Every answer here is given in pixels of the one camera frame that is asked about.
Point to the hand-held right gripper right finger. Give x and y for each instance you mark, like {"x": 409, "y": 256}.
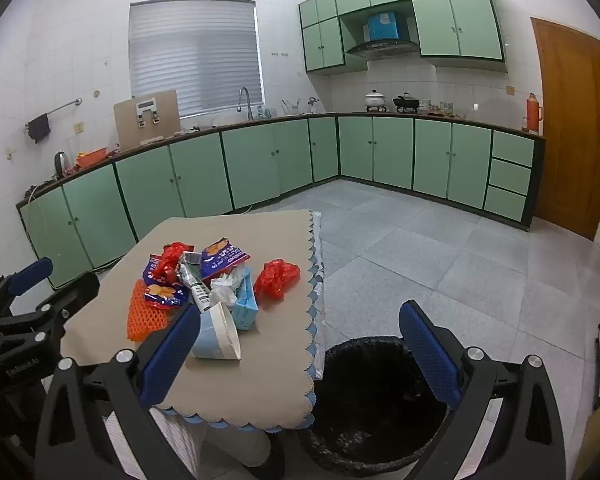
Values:
{"x": 427, "y": 352}

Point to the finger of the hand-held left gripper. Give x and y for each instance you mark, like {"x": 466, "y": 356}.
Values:
{"x": 30, "y": 274}
{"x": 72, "y": 295}

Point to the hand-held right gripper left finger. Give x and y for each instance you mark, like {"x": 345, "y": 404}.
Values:
{"x": 172, "y": 347}

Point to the orange mesh net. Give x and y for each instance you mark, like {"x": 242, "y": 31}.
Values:
{"x": 142, "y": 317}

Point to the blue snack packet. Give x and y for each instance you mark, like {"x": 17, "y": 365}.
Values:
{"x": 222, "y": 255}
{"x": 162, "y": 295}

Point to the black lined trash bin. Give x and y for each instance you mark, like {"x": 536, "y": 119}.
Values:
{"x": 370, "y": 410}

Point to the white plastic wad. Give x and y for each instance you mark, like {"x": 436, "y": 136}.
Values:
{"x": 225, "y": 285}

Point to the white paper cup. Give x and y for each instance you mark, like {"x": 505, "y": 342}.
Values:
{"x": 215, "y": 335}

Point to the white strip packet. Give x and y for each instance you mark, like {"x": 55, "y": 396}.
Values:
{"x": 197, "y": 287}

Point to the light blue carton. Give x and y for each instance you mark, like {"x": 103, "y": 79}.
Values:
{"x": 245, "y": 310}

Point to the red crumpled wrapper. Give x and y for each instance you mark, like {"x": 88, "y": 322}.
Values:
{"x": 172, "y": 260}

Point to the table with beige cloth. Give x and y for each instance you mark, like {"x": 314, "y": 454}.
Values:
{"x": 260, "y": 360}

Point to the steel kettle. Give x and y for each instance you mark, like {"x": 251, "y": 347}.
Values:
{"x": 61, "y": 162}

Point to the red plastic bag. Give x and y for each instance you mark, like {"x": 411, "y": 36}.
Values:
{"x": 277, "y": 277}

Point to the orange basin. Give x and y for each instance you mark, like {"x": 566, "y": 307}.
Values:
{"x": 92, "y": 158}

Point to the dark towel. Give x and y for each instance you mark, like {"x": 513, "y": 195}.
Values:
{"x": 39, "y": 129}

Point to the steel towel bar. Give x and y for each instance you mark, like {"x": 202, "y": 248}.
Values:
{"x": 60, "y": 107}

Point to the cardboard box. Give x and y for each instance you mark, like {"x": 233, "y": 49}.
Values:
{"x": 130, "y": 127}

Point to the green base cabinets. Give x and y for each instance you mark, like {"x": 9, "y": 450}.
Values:
{"x": 260, "y": 160}

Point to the black wok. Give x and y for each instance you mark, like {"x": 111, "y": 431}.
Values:
{"x": 406, "y": 103}

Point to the steel faucet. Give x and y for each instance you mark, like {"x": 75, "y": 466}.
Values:
{"x": 249, "y": 102}

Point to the white cooking pot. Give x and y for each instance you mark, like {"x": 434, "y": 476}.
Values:
{"x": 375, "y": 101}

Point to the orange thermos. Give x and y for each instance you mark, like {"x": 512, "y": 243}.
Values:
{"x": 532, "y": 112}

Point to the white window blind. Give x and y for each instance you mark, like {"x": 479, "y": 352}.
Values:
{"x": 195, "y": 60}

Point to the wooden door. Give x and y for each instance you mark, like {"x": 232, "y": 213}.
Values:
{"x": 570, "y": 125}

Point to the range hood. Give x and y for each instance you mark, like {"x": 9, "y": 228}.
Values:
{"x": 380, "y": 49}

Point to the blue box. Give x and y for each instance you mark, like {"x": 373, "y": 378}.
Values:
{"x": 384, "y": 25}

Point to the white bracket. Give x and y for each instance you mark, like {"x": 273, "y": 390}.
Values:
{"x": 147, "y": 110}

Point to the green wall cabinets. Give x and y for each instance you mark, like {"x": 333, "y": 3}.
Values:
{"x": 435, "y": 25}

